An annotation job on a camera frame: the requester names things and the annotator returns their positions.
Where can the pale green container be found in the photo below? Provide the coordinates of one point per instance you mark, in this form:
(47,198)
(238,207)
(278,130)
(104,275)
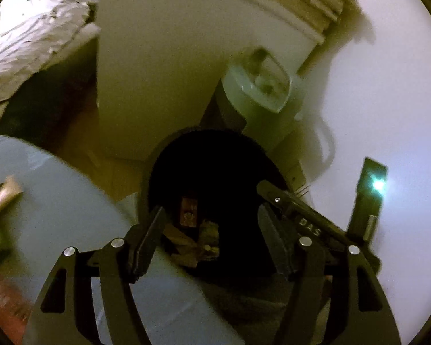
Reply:
(251,104)

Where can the brown paper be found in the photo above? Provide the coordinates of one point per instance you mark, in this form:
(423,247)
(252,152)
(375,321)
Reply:
(186,244)

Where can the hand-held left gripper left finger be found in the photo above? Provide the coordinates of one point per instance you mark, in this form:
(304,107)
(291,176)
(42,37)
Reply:
(145,244)

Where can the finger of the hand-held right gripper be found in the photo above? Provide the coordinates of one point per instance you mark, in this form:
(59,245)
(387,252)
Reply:
(301,217)

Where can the tan wrapper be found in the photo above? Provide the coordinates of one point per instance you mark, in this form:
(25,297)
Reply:
(5,197)

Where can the brown snack wrapper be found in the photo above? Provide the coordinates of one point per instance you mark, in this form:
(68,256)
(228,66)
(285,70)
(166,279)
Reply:
(188,212)

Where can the stack of tan boards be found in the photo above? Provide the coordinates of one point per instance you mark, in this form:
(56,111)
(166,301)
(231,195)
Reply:
(309,3)

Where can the white bed blanket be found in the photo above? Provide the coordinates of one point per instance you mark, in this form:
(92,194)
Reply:
(28,46)

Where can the black trash bin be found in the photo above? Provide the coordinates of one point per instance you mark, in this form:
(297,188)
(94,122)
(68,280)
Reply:
(208,172)

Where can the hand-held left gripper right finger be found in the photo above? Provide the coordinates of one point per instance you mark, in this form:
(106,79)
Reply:
(274,240)

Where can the red packet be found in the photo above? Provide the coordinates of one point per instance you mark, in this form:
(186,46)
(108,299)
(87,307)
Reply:
(3,302)

